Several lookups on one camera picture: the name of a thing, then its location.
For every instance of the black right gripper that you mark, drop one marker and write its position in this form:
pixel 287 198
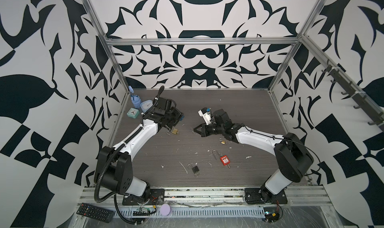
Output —
pixel 204 132

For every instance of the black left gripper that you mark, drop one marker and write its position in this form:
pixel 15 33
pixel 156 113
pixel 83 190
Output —
pixel 178 113

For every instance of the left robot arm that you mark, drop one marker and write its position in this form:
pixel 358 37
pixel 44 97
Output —
pixel 114 171

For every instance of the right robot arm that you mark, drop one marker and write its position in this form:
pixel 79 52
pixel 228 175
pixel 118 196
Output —
pixel 293 157

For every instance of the small brass padlock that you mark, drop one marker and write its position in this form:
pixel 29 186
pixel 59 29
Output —
pixel 222 141

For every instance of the light blue alarm clock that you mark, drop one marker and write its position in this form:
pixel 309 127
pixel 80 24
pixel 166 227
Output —
pixel 146 105

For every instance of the red safety padlock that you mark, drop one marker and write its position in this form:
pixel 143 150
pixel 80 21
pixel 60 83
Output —
pixel 223 158

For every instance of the blue pen holder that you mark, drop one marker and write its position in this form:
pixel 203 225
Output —
pixel 136 100

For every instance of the green small clock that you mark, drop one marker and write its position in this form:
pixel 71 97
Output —
pixel 133 113

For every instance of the small black padlock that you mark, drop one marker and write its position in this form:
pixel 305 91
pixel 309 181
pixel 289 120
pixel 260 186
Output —
pixel 194 169

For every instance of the purple round disc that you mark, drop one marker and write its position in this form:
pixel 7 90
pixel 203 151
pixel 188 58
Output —
pixel 165 210

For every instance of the green circuit board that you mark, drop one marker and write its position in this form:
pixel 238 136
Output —
pixel 144 212

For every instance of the right electronics board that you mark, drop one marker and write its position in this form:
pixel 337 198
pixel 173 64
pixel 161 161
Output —
pixel 273 214

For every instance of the black remote control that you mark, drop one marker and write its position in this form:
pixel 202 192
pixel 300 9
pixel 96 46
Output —
pixel 96 213

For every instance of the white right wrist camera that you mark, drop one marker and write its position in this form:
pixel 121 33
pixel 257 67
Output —
pixel 206 114

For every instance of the white cable duct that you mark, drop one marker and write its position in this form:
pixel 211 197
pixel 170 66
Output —
pixel 206 212

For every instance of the aluminium frame corner post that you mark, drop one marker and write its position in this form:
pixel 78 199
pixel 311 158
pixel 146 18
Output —
pixel 100 33

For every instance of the wall hook rack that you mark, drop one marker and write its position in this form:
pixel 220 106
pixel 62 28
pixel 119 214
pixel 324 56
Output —
pixel 361 98

